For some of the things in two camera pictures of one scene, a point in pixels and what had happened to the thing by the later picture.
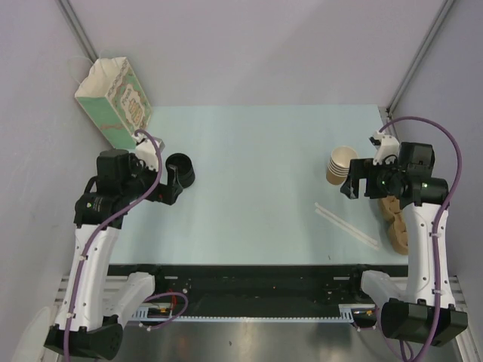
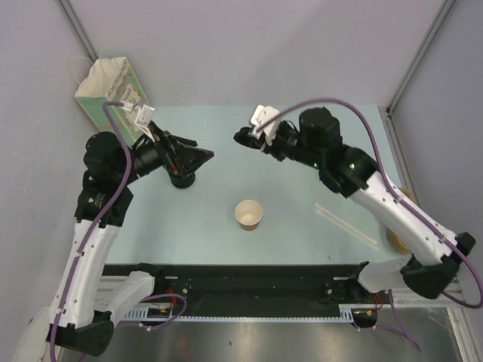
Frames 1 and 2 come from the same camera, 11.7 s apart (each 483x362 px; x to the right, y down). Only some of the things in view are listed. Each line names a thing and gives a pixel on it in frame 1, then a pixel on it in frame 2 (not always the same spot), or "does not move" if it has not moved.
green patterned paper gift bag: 112,91 does not move
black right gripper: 362,168 -> 272,149
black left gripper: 164,193 -> 176,158
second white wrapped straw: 346,223 does not move
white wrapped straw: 346,228 does not move
